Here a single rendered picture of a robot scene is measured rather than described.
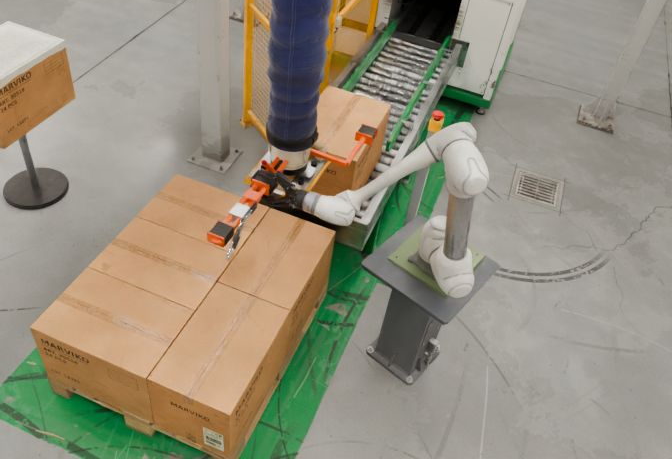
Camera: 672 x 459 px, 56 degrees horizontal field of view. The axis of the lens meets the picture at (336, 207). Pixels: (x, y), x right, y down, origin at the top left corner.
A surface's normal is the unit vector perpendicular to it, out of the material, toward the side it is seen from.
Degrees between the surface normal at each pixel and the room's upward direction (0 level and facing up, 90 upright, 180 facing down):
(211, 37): 91
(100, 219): 0
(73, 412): 0
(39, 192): 0
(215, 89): 90
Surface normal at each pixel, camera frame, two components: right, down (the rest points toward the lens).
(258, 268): 0.11, -0.73
